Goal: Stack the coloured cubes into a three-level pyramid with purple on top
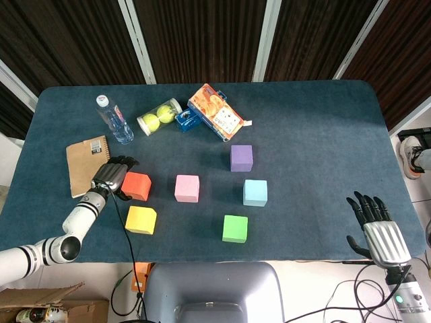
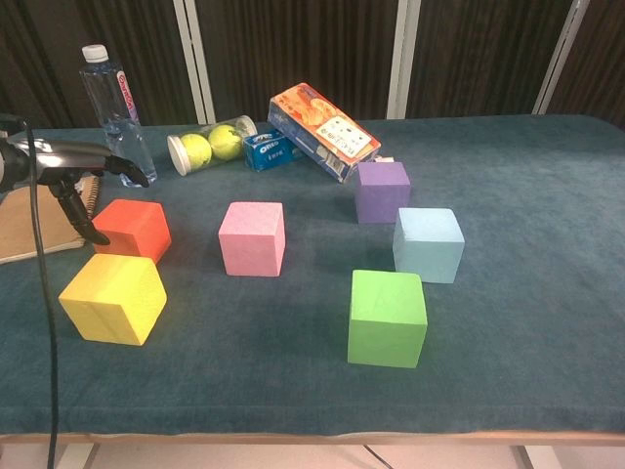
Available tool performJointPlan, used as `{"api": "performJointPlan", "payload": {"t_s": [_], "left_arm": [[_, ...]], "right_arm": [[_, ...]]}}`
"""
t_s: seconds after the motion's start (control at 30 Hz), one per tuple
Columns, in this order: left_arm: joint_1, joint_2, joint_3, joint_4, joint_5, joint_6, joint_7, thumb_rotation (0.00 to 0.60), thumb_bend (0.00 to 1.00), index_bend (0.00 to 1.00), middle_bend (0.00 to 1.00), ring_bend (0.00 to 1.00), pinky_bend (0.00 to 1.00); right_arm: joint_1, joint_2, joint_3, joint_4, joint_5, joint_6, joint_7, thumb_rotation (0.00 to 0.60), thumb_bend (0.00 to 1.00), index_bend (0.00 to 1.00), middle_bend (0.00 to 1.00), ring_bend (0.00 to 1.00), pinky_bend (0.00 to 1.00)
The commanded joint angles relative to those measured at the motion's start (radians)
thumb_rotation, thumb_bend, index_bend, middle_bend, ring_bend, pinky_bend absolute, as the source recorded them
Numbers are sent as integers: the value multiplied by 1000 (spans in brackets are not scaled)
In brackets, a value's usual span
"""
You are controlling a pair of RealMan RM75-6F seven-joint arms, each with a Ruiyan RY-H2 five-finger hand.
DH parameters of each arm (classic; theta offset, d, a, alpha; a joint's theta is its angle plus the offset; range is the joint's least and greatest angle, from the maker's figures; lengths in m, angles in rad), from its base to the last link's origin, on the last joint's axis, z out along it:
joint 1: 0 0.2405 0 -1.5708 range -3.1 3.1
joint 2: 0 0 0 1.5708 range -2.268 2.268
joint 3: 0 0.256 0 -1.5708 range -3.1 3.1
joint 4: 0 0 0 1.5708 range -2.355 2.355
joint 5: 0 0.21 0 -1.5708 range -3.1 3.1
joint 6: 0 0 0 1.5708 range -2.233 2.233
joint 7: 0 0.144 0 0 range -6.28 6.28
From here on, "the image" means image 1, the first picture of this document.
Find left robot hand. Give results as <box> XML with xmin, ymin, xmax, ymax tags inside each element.
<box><xmin>90</xmin><ymin>155</ymin><xmax>140</xmax><ymax>200</ymax></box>

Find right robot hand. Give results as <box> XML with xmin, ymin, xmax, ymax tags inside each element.
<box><xmin>345</xmin><ymin>190</ymin><xmax>412</xmax><ymax>270</ymax></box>

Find orange foam cube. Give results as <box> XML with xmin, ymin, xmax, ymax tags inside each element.
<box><xmin>121</xmin><ymin>171</ymin><xmax>152</xmax><ymax>202</ymax></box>

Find yellow foam cube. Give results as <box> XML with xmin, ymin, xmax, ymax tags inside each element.
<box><xmin>125</xmin><ymin>205</ymin><xmax>158</xmax><ymax>236</ymax></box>

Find light blue foam cube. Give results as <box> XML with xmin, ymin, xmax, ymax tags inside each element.
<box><xmin>242</xmin><ymin>179</ymin><xmax>269</xmax><ymax>207</ymax></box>

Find green foam cube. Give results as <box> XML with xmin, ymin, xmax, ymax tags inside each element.
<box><xmin>222</xmin><ymin>215</ymin><xmax>249</xmax><ymax>244</ymax></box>

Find brown spiral notebook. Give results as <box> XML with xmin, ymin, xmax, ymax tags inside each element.
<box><xmin>65</xmin><ymin>135</ymin><xmax>116</xmax><ymax>199</ymax></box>

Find clear plastic water bottle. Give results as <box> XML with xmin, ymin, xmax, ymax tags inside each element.
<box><xmin>95</xmin><ymin>94</ymin><xmax>135</xmax><ymax>145</ymax></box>

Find yellow-green tennis ball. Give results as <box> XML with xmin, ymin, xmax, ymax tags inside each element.
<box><xmin>157</xmin><ymin>105</ymin><xmax>173</xmax><ymax>124</ymax></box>
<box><xmin>141</xmin><ymin>113</ymin><xmax>160</xmax><ymax>132</ymax></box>

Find pink foam cube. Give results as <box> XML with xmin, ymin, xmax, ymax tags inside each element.
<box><xmin>174</xmin><ymin>174</ymin><xmax>200</xmax><ymax>203</ymax></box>

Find white sneaker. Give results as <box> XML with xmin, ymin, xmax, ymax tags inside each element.
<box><xmin>399</xmin><ymin>136</ymin><xmax>425</xmax><ymax>179</ymax></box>

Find person's leg grey trousers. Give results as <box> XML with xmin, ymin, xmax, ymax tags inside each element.
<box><xmin>412</xmin><ymin>147</ymin><xmax>431</xmax><ymax>173</ymax></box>

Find blue Oreo box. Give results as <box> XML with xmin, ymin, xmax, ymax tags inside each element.
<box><xmin>174</xmin><ymin>106</ymin><xmax>203</xmax><ymax>134</ymax></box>

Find clear tennis ball tube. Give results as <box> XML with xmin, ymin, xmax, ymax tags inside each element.
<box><xmin>136</xmin><ymin>98</ymin><xmax>183</xmax><ymax>137</ymax></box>

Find black box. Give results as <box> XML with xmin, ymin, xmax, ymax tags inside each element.
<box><xmin>397</xmin><ymin>127</ymin><xmax>431</xmax><ymax>151</ymax></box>

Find dark blue tablecloth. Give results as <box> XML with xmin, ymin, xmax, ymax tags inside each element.
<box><xmin>0</xmin><ymin>79</ymin><xmax>427</xmax><ymax>265</ymax></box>

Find orange device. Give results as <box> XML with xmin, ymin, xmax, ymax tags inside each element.
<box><xmin>129</xmin><ymin>262</ymin><xmax>152</xmax><ymax>293</ymax></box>

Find orange cracker box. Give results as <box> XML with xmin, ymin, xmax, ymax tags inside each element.
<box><xmin>187</xmin><ymin>83</ymin><xmax>244</xmax><ymax>143</ymax></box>

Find brown cardboard box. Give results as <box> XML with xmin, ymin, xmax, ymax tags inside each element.
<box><xmin>0</xmin><ymin>282</ymin><xmax>110</xmax><ymax>323</ymax></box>

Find purple foam cube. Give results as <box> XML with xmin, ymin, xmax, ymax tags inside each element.
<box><xmin>230</xmin><ymin>145</ymin><xmax>254</xmax><ymax>173</ymax></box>

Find grey robot torso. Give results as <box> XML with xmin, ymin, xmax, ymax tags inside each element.
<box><xmin>141</xmin><ymin>262</ymin><xmax>286</xmax><ymax>323</ymax></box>

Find bottle with white label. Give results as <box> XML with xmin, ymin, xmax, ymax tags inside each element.
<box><xmin>15</xmin><ymin>306</ymin><xmax>68</xmax><ymax>323</ymax></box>

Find black right hand cable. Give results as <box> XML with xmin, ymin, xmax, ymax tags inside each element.
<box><xmin>323</xmin><ymin>258</ymin><xmax>431</xmax><ymax>323</ymax></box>

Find black floor cable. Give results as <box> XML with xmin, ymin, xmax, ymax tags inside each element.
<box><xmin>110</xmin><ymin>268</ymin><xmax>144</xmax><ymax>317</ymax></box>

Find white metal frame post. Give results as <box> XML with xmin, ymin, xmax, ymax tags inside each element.
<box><xmin>333</xmin><ymin>0</ymin><xmax>393</xmax><ymax>80</ymax></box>
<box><xmin>117</xmin><ymin>0</ymin><xmax>156</xmax><ymax>85</ymax></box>
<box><xmin>252</xmin><ymin>0</ymin><xmax>282</xmax><ymax>83</ymax></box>
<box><xmin>0</xmin><ymin>59</ymin><xmax>38</xmax><ymax>112</ymax></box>

